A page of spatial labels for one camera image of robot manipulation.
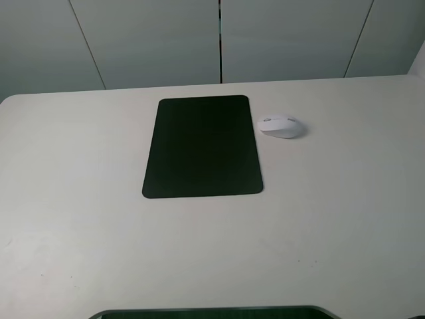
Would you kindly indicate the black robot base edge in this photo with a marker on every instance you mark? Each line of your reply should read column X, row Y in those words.
column 219, row 313

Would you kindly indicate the white wireless computer mouse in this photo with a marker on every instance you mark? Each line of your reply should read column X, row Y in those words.
column 279, row 126

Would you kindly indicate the black rectangular mouse pad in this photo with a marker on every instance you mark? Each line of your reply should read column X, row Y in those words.
column 203, row 147

